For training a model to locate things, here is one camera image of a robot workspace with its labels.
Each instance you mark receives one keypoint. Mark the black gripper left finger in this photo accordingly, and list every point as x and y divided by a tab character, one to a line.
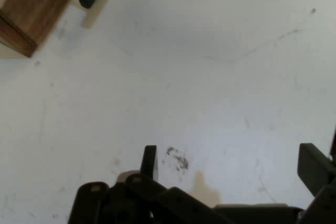
136	197

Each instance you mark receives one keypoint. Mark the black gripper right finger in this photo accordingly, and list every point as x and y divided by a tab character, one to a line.
320	169

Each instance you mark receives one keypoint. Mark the brown wooden cabinet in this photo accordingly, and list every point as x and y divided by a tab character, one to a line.
13	37

